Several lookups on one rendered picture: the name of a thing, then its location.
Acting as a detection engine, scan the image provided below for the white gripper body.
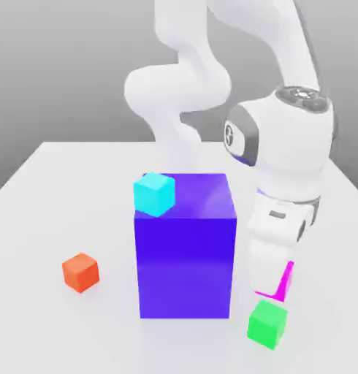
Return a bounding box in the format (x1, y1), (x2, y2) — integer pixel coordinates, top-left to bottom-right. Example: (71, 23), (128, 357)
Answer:
(247, 189), (313, 245)

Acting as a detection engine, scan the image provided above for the small magenta cube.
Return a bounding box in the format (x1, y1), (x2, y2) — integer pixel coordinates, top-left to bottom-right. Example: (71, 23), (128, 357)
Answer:
(254, 260), (294, 304)

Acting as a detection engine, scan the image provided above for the small green cube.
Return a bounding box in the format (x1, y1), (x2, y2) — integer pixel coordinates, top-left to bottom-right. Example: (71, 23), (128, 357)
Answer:
(246, 299), (289, 351)

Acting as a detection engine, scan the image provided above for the small cyan cube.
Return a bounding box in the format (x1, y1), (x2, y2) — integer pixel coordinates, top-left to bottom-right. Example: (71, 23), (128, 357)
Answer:
(133, 172), (176, 218)

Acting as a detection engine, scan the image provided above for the small orange cube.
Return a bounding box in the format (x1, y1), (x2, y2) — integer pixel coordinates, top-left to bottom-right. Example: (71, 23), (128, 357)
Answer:
(61, 252), (101, 294)

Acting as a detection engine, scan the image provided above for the large purple box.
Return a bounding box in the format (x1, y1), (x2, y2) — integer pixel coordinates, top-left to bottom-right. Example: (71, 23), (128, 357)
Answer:
(134, 172), (237, 320)

